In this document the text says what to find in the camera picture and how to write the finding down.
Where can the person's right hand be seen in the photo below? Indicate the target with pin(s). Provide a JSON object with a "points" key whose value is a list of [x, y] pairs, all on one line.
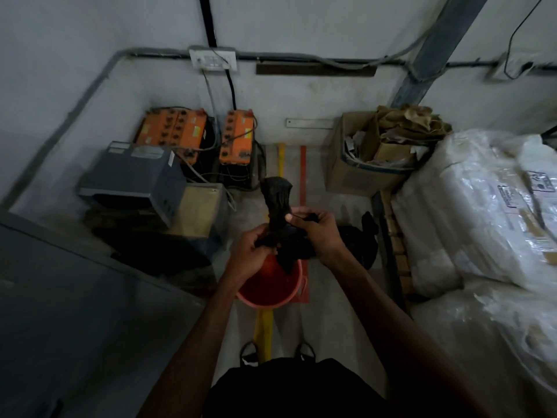
{"points": [[323, 237]]}

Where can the person's left hand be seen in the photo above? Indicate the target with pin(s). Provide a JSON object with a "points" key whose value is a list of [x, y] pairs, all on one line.
{"points": [[246, 256]]}

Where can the person's right thumb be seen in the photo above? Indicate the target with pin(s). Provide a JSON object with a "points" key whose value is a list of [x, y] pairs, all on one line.
{"points": [[296, 218]]}

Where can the person's left thumb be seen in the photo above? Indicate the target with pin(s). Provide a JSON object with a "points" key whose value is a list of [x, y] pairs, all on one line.
{"points": [[263, 248]]}

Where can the black wet cloth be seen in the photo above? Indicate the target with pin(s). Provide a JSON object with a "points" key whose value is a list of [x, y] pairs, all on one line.
{"points": [[285, 221]]}

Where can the person's right forearm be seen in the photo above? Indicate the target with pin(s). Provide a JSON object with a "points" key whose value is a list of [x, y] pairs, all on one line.
{"points": [[400, 343]]}

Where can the person's left forearm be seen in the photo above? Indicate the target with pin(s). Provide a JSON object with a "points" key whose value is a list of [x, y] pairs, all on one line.
{"points": [[196, 348]]}

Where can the red plastic bucket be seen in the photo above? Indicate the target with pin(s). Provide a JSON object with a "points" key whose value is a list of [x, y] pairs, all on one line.
{"points": [[272, 282]]}

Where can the black cloth pile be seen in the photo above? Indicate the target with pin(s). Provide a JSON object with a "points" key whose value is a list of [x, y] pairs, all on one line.
{"points": [[359, 243]]}

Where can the beige metal box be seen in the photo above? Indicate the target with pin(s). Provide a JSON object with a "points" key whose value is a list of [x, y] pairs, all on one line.
{"points": [[202, 211]]}

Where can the cardboard box of scrap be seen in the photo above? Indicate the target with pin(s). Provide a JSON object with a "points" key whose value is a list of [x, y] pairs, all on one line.
{"points": [[370, 156]]}

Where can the small orange battery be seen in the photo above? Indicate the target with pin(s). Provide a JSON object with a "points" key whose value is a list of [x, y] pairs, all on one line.
{"points": [[237, 137]]}

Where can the wooden pallet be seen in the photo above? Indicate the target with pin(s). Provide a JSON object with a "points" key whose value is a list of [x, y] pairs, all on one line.
{"points": [[394, 243]]}

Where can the person's left sandal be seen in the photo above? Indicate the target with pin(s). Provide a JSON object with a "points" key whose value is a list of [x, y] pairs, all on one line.
{"points": [[249, 354]]}

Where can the person's sandal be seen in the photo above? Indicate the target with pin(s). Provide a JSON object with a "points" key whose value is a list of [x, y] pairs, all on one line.
{"points": [[304, 351], [249, 354]]}

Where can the person's right sandal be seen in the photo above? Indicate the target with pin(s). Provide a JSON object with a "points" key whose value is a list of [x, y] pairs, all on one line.
{"points": [[304, 351]]}

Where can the person's black shorts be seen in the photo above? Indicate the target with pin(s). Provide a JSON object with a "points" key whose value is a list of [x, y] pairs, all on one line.
{"points": [[296, 389]]}

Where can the grey inverter unit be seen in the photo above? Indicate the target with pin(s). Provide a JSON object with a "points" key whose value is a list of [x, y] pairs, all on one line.
{"points": [[135, 178]]}

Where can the large orange battery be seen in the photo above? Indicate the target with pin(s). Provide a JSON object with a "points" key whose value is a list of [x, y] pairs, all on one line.
{"points": [[172, 132]]}

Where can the large white plastic-wrapped bundle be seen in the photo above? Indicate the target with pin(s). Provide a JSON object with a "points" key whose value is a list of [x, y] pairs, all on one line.
{"points": [[478, 208]]}

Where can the grey metal cabinet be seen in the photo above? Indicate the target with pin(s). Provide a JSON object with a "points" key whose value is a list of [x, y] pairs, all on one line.
{"points": [[78, 326]]}

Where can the blue-grey slanted pipe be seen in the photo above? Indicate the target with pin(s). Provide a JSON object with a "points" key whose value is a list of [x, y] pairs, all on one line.
{"points": [[435, 47]]}

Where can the low white plastic-wrapped bundle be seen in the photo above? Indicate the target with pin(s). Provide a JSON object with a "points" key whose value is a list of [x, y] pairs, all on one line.
{"points": [[491, 343]]}

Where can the white wall plate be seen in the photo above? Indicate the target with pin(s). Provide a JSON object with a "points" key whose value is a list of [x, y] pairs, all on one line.
{"points": [[309, 123]]}

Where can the brown wooden wall strip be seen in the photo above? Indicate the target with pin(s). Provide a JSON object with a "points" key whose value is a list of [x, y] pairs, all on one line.
{"points": [[315, 69]]}

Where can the white wall switch socket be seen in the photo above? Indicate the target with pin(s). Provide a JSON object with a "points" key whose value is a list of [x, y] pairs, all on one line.
{"points": [[213, 60]]}

